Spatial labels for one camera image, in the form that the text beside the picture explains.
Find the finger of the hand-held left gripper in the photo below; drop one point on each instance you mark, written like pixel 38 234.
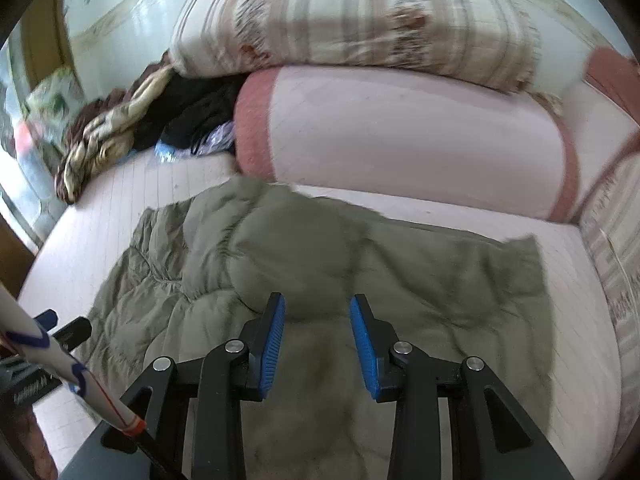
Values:
pixel 75 332

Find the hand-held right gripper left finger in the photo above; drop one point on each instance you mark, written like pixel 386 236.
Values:
pixel 272 346

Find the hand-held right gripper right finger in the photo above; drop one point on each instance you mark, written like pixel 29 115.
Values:
pixel 365 346

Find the olive quilted jacket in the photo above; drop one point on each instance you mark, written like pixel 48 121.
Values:
pixel 300 250

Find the pile of black clothes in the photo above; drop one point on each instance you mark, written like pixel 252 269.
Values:
pixel 190 110

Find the beige patterned blanket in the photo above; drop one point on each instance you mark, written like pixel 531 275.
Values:
pixel 105 135

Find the blue plastic bag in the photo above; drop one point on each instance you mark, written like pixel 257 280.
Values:
pixel 215 140

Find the pink bolster pillow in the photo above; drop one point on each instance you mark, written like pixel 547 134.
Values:
pixel 610 75
pixel 400 130

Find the striped bed cover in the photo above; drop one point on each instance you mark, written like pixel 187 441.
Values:
pixel 620 240

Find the striped folded quilt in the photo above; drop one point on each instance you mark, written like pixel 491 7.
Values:
pixel 350 10

